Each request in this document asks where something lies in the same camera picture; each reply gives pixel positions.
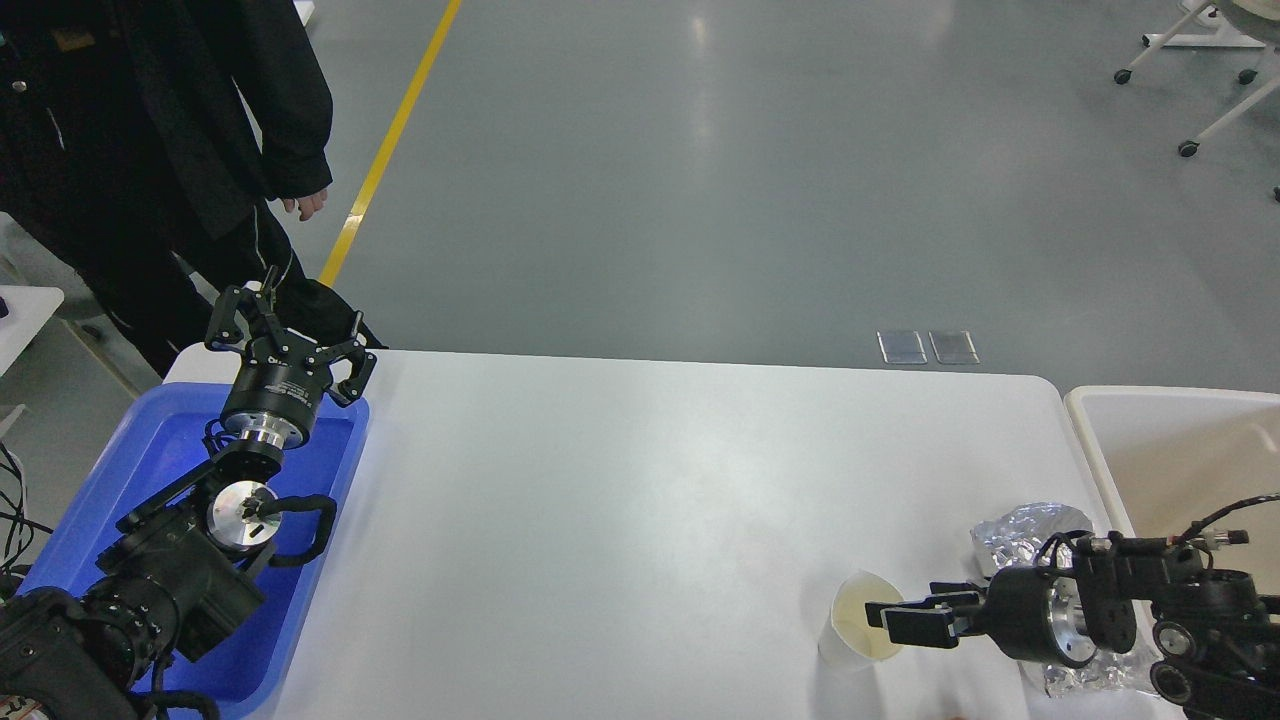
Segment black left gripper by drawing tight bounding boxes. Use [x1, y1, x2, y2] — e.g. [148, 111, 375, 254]
[205, 265, 378, 450]

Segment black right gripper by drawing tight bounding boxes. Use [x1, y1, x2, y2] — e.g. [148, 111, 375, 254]
[865, 566, 1098, 669]

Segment white paper cup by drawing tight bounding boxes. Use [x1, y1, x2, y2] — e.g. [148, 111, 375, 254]
[817, 570, 904, 673]

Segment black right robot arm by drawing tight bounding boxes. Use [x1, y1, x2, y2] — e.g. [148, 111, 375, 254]
[865, 493, 1279, 719]

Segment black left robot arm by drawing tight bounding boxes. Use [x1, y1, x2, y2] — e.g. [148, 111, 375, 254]
[1, 266, 378, 719]

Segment crumpled silver foil bag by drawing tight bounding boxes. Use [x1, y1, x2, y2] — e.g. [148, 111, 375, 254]
[970, 502, 1158, 698]

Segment blue plastic bin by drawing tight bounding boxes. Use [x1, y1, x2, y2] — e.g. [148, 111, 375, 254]
[3, 383, 370, 719]

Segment person in black clothes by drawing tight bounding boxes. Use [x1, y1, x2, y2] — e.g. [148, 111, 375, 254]
[1, 1, 356, 375]

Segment white side table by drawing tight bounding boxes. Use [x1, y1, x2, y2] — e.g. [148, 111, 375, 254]
[1, 284, 65, 375]

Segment right floor metal plate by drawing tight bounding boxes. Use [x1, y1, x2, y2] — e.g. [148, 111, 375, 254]
[929, 331, 980, 365]

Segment floor metal plate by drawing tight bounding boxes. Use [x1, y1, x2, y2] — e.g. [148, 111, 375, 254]
[929, 331, 980, 365]
[876, 331, 929, 366]

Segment left floor metal plate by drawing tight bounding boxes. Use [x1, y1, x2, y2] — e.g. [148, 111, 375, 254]
[876, 331, 929, 366]

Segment beige plastic bin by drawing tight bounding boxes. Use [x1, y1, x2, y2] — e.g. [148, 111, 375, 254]
[1065, 386, 1279, 537]

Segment white rolling stand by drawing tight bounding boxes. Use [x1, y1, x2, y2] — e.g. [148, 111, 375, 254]
[1115, 0, 1280, 201]

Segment black cables at left edge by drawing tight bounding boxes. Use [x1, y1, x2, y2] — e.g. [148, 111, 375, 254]
[0, 439, 51, 601]

